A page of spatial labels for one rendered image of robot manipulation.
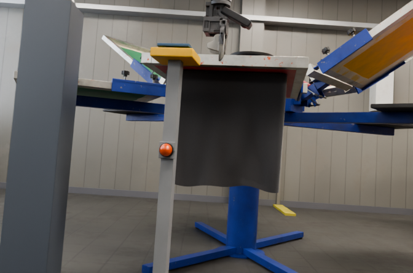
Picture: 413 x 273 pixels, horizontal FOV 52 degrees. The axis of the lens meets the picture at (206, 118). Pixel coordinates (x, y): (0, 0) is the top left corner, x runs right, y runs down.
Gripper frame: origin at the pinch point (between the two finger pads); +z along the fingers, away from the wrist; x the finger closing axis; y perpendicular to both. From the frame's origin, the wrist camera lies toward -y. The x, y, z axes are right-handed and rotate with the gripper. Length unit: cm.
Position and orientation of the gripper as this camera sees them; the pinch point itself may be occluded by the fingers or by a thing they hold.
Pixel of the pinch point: (222, 58)
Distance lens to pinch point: 150.9
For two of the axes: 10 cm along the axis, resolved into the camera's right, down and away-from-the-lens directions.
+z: -0.7, 9.9, -0.7
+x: -1.6, -0.8, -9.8
